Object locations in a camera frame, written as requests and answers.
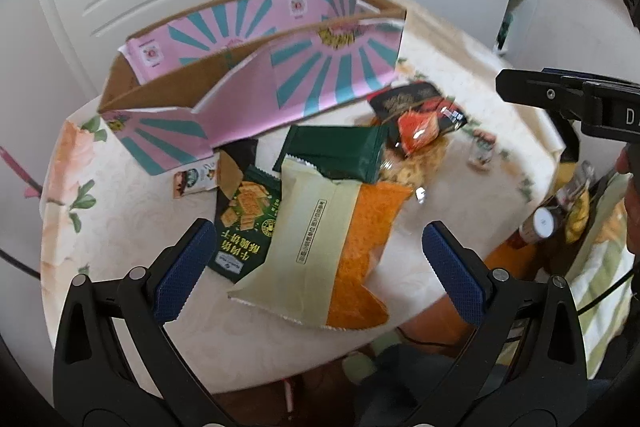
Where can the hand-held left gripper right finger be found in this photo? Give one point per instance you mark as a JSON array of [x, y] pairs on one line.
[[450, 277]]

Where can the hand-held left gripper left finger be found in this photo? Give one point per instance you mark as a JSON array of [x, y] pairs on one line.
[[185, 272]]

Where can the small jar-print packet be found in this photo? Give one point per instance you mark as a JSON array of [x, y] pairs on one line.
[[481, 149]]

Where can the dark green cracker packet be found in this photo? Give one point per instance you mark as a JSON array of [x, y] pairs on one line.
[[245, 217]]

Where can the small printed sachet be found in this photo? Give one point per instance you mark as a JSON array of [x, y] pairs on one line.
[[192, 179]]

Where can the clear bag of yellow waffles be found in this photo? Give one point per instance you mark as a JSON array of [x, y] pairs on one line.
[[405, 171]]

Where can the small orange-red packet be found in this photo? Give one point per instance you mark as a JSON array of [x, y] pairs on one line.
[[417, 132]]

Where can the cream and orange snack packet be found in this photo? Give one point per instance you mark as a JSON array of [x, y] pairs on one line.
[[305, 247]]

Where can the black and red snack packet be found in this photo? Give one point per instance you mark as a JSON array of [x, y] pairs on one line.
[[405, 99]]

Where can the plain dark green packet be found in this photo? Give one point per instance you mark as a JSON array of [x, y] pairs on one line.
[[330, 152]]

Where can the pink and teal cardboard box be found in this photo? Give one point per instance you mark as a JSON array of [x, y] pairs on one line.
[[325, 77]]

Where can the person's right hand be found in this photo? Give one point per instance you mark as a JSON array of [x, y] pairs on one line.
[[632, 207]]

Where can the floral tablecloth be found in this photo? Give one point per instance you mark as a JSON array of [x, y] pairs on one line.
[[125, 232]]

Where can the small clear wrapper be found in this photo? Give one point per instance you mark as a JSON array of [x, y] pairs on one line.
[[421, 195]]

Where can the yellow snack bag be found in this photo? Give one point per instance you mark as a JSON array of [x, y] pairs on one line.
[[577, 212]]

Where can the bottle with white lid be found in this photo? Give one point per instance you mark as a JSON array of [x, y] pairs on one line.
[[542, 223]]

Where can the pale green soft object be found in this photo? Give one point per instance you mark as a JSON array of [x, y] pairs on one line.
[[362, 364]]

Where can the green striped cloth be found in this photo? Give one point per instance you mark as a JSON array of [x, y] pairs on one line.
[[600, 267]]

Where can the pink plastic stick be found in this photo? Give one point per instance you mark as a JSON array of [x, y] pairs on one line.
[[17, 169]]

